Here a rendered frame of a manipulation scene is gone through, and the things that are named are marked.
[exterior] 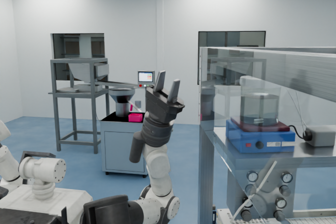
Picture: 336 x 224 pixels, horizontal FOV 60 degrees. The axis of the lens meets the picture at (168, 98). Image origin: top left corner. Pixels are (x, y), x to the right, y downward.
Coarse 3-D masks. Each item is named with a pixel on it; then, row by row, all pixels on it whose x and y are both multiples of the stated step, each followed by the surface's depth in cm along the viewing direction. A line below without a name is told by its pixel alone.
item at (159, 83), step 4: (160, 72) 77; (164, 72) 78; (160, 76) 78; (164, 76) 79; (156, 80) 78; (160, 80) 79; (156, 84) 79; (160, 84) 80; (156, 88) 79; (160, 88) 81
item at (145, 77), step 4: (140, 72) 395; (144, 72) 394; (148, 72) 393; (152, 72) 393; (140, 76) 396; (144, 76) 395; (148, 76) 394; (152, 76) 394; (140, 80) 397; (144, 80) 396; (148, 80) 395; (152, 80) 395; (140, 84) 397; (144, 84) 398; (148, 84) 397
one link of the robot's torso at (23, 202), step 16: (16, 192) 86; (32, 192) 82; (48, 192) 83; (64, 192) 86; (80, 192) 86; (0, 208) 78; (16, 208) 78; (32, 208) 78; (48, 208) 78; (64, 208) 70; (80, 208) 81
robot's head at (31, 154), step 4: (24, 152) 84; (28, 152) 84; (32, 152) 84; (36, 152) 84; (40, 152) 83; (44, 152) 83; (48, 152) 83; (24, 156) 84; (28, 156) 86; (40, 156) 86; (44, 156) 86; (48, 156) 86; (52, 156) 84; (20, 160) 83; (20, 164) 81; (20, 168) 81; (20, 176) 82
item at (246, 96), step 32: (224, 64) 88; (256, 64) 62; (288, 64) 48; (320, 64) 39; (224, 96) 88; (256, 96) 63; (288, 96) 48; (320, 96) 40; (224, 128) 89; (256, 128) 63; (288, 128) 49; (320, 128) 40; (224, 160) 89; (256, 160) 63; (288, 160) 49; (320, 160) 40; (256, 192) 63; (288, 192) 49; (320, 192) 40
